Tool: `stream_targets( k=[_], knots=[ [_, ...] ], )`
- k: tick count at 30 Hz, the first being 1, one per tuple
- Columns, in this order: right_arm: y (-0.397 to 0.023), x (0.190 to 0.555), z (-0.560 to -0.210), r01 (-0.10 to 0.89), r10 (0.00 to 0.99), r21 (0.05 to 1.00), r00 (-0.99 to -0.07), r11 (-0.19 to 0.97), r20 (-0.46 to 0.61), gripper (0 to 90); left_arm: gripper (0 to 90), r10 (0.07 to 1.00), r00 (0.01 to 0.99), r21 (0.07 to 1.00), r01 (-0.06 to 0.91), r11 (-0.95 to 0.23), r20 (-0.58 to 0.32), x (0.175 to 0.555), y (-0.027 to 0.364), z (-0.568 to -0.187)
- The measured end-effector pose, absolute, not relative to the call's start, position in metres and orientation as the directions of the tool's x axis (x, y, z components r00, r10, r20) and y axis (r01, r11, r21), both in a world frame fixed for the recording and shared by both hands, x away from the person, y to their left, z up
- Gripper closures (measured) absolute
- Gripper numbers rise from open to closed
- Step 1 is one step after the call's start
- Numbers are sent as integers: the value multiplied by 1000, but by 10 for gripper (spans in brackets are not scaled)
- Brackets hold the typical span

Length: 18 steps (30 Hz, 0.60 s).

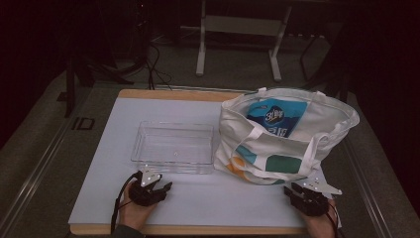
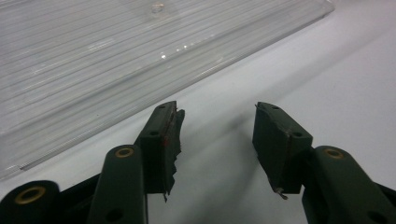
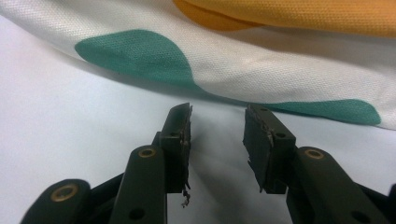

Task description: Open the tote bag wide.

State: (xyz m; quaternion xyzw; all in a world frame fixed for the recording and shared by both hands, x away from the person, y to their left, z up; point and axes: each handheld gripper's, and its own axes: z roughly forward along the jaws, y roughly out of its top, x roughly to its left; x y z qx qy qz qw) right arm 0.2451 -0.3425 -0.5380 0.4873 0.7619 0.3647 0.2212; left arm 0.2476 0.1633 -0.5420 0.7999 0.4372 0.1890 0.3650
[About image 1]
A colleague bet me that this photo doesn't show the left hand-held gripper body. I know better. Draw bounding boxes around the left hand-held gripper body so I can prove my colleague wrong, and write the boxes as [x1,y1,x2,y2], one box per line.
[128,167,167,207]

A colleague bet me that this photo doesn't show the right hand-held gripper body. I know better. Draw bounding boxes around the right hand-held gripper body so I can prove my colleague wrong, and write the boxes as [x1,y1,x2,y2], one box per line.
[291,178,343,218]

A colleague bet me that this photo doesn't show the clear plastic box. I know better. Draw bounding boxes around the clear plastic box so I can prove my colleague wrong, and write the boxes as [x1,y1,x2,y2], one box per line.
[130,120,216,176]

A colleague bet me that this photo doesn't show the white tote bag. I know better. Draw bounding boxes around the white tote bag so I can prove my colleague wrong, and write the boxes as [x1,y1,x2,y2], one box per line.
[213,86,361,186]

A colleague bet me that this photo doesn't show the blue snack pouch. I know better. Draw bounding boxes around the blue snack pouch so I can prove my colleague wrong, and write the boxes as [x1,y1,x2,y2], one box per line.
[246,97,309,139]

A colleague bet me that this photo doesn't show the person's left hand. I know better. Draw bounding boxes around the person's left hand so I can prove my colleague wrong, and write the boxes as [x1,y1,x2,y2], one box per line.
[117,190,158,230]

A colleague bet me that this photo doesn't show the person's right hand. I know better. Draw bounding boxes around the person's right hand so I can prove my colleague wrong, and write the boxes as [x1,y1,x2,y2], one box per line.
[300,200,339,238]

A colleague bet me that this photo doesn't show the white table mat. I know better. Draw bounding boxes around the white table mat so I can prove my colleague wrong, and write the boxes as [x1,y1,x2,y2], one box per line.
[67,97,343,229]

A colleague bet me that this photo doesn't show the black floor stand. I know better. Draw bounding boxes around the black floor stand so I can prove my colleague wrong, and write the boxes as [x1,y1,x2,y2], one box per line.
[63,56,135,118]
[298,33,353,103]

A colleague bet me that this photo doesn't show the white metal stand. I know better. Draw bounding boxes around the white metal stand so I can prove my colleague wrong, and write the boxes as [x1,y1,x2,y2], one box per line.
[195,0,293,83]

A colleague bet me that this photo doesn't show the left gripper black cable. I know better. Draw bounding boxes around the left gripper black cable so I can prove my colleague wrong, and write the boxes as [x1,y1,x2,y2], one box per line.
[110,172,143,234]

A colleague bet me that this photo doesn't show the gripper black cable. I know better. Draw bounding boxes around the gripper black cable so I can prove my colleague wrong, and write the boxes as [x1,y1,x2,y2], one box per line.
[325,201,342,238]
[110,172,143,234]

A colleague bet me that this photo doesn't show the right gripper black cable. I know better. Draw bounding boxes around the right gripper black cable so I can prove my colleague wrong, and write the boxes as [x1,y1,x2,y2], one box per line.
[325,201,342,238]

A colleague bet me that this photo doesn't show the black floor cables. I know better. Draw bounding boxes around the black floor cables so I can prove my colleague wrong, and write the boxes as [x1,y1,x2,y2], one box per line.
[145,43,172,91]

